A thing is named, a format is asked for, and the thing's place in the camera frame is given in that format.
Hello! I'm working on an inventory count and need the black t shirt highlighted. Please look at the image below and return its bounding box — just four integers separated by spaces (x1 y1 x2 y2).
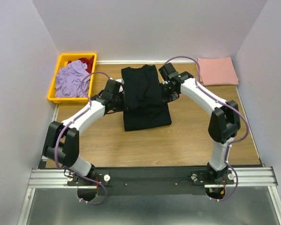
121 65 172 131

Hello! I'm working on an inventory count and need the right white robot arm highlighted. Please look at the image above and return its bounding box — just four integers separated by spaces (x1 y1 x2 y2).
159 63 241 184

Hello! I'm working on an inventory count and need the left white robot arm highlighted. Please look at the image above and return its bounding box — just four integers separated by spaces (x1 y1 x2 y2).
42 78 125 185

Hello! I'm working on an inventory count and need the folded pink t shirt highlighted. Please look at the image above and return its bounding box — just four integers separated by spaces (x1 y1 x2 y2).
197 57 239 86

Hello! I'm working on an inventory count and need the red t shirt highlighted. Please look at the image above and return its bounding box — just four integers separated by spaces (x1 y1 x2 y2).
77 56 94 81

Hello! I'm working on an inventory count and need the lavender t shirt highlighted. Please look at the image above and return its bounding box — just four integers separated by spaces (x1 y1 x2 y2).
55 60 85 98

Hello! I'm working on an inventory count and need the yellow plastic bin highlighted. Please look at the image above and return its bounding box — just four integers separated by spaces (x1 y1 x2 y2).
47 52 97 104

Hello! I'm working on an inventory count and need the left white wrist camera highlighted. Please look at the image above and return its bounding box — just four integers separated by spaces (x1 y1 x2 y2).
116 79 124 93

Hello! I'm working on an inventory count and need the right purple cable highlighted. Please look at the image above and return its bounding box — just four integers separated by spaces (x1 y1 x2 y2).
165 55 250 203

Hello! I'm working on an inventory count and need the purple cable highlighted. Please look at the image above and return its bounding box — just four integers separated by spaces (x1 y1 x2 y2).
165 55 250 203
54 71 114 205

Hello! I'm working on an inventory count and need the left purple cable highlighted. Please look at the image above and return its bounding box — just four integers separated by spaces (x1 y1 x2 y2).
54 71 114 205

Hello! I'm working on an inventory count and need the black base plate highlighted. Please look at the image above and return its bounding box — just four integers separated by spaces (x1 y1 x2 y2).
67 166 237 201

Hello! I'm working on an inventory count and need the aluminium frame rail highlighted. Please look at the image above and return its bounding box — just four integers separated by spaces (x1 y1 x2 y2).
19 102 281 225

